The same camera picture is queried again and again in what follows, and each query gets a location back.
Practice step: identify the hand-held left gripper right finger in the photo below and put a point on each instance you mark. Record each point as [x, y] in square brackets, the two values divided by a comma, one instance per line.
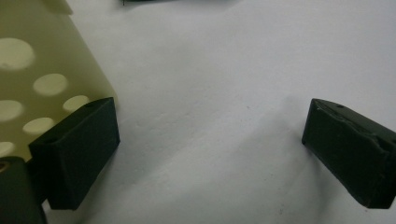
[348, 155]

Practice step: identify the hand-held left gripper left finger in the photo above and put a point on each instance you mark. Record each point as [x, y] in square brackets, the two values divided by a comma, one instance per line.
[74, 155]

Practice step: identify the pale yellow perforated plastic basket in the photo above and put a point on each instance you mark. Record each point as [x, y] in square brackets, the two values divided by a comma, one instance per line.
[46, 56]

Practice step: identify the dark object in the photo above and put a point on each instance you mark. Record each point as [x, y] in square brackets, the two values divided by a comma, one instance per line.
[146, 1]

